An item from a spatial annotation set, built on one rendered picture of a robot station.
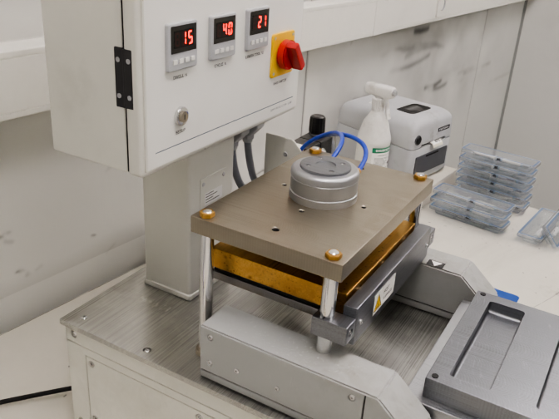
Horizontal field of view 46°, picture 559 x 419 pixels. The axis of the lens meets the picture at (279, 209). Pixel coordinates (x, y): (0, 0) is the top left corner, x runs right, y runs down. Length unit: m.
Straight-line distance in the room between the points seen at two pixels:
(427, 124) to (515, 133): 1.59
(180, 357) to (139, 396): 0.08
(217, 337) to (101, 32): 0.33
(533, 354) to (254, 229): 0.33
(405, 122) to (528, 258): 0.42
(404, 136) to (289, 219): 0.94
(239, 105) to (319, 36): 0.78
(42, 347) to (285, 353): 0.55
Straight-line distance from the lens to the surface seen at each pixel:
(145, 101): 0.67
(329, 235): 0.68
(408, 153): 1.62
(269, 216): 0.71
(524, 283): 1.42
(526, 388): 0.72
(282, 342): 0.70
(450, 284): 0.88
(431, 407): 0.70
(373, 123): 1.58
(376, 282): 0.72
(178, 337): 0.82
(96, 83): 0.70
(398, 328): 0.87
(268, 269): 0.72
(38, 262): 1.20
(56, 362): 1.10
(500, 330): 0.82
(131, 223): 1.31
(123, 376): 0.85
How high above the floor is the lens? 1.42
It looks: 25 degrees down
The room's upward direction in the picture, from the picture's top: 4 degrees clockwise
